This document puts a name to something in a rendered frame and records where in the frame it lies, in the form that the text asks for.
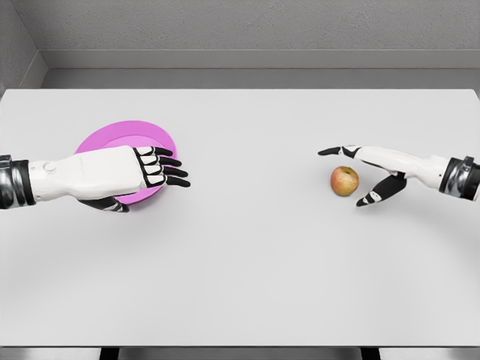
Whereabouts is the pink round plate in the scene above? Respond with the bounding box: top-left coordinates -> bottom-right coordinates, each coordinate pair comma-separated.
74,120 -> 179,206

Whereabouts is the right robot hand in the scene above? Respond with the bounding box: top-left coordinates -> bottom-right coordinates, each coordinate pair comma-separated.
317,144 -> 422,209

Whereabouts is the red-yellow apple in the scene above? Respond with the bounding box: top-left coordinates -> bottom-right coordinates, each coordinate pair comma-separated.
330,166 -> 360,197

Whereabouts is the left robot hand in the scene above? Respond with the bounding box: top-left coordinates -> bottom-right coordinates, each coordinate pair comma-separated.
65,145 -> 192,214

